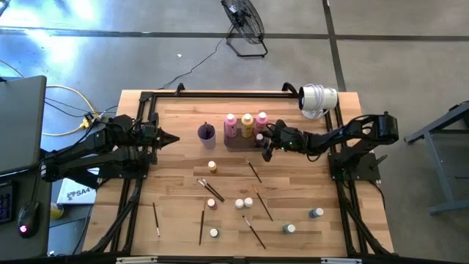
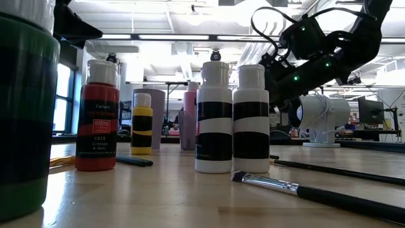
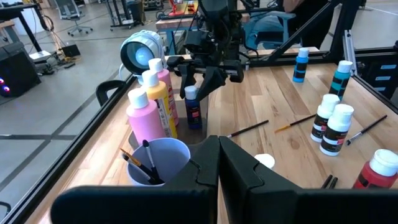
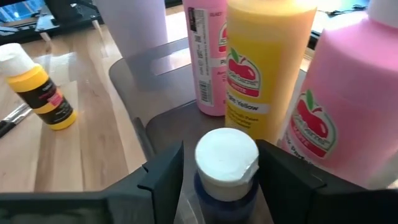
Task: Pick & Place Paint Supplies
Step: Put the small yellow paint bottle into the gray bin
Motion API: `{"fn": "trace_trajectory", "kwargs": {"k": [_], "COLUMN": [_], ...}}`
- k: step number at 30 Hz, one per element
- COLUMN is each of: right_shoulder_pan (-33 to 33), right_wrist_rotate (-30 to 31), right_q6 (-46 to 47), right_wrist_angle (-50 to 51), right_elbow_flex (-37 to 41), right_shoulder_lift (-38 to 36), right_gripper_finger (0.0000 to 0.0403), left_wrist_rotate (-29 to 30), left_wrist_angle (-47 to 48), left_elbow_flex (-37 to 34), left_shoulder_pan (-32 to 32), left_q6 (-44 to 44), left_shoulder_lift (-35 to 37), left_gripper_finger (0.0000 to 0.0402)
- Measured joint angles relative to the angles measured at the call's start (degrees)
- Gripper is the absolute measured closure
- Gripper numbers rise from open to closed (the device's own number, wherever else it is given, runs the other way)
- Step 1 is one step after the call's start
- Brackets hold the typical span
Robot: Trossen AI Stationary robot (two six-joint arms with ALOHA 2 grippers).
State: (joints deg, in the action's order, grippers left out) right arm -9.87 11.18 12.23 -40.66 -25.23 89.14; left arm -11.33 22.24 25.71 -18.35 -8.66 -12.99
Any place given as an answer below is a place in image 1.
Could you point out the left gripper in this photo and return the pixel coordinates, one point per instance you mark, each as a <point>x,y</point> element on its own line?
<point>148,135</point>

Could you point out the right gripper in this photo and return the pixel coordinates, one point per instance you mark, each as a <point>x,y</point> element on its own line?
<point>291,141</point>

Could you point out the large pink paint bottle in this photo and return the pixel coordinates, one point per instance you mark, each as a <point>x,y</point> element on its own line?
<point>231,126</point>
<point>261,122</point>

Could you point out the large yellow paint bottle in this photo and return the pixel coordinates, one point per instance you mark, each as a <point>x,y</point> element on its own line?
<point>247,126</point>

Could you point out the silver-ferrule black-bristle paintbrush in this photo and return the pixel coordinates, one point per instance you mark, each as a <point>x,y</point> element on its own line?
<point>253,170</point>

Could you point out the small yellow black-striped paint bottle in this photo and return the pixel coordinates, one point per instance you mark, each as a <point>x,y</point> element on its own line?
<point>212,167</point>

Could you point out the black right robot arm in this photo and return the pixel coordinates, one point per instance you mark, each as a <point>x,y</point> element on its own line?
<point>381,128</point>

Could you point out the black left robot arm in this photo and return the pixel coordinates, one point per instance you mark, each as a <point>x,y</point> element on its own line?
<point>91,146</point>

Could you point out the white black-striped paint bottle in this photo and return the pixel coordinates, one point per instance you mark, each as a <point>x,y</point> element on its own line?
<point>239,203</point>
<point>248,202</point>

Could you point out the red crimson paint bottle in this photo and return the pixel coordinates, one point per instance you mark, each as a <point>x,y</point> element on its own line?
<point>211,203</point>

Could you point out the grey-blue paint bottle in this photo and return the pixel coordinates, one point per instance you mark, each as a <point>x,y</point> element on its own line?
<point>317,212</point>

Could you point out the green black-striped paint bottle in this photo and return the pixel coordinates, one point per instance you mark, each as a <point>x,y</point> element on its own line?
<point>214,232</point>

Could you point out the white cup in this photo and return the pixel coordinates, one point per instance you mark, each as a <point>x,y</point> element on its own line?
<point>209,143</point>

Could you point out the white cylindrical desk fan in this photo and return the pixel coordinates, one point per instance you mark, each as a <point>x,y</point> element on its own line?
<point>311,99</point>

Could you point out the long gold-ferrule paintbrush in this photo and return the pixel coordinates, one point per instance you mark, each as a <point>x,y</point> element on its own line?
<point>263,203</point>

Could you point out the small flat black-tip paintbrush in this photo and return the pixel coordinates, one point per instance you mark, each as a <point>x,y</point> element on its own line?
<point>213,188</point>

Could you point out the wide flat silver-ferrule paintbrush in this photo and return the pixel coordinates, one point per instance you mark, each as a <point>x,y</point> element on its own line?
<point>254,232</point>

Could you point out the white printed box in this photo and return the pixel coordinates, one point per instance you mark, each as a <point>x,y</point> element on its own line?
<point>78,194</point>

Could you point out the black floor fan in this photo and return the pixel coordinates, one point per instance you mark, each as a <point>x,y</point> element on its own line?
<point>243,20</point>

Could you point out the small yellow object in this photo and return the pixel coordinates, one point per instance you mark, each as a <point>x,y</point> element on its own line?
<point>56,211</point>

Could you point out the grey laptop lid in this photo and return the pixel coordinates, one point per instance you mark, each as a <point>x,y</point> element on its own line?
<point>22,121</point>

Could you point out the black computer mouse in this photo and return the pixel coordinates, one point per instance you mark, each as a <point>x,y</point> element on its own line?
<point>28,218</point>

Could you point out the dark side desk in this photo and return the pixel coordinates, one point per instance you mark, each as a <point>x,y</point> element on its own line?
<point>36,249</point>

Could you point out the black keyboard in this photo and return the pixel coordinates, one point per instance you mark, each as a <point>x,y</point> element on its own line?
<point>5,203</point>

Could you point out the grey metal table frame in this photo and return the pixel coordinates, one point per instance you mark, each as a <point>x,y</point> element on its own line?
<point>436,161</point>

